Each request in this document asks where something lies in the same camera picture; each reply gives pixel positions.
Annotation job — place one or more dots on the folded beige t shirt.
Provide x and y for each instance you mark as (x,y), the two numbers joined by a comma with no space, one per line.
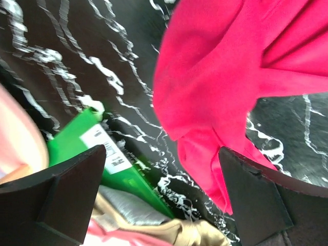
(115,209)

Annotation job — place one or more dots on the black marble pattern mat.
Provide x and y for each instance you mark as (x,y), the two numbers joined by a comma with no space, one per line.
(58,57)

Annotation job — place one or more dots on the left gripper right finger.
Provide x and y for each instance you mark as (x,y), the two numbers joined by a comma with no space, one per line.
(271,208)

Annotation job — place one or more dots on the folded pink t shirt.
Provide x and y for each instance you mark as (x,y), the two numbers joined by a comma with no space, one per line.
(97,235)

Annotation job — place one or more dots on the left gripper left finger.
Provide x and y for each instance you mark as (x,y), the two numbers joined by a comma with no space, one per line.
(52,206)

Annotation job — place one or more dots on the red t shirt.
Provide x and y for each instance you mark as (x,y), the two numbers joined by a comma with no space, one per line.
(216,59)

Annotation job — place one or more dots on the green folder with label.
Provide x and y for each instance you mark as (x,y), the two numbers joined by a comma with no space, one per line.
(85,132)

